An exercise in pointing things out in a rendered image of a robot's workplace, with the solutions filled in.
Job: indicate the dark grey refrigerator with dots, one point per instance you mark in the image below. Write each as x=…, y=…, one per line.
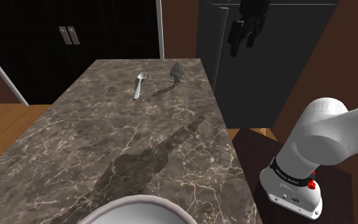
x=259, y=86

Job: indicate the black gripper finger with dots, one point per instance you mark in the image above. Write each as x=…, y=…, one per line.
x=253, y=34
x=236, y=37

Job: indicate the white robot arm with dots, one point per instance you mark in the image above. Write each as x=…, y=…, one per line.
x=309, y=145

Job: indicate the white bowl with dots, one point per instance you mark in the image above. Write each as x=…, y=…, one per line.
x=138, y=212

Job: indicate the silver spoon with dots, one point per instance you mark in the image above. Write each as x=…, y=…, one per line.
x=138, y=88

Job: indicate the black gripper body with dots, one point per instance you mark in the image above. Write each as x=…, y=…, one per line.
x=253, y=7

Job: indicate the dark robot stand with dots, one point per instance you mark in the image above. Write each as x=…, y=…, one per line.
x=259, y=152

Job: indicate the grey-green cone-shaped object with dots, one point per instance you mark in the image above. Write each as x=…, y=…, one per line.
x=176, y=72

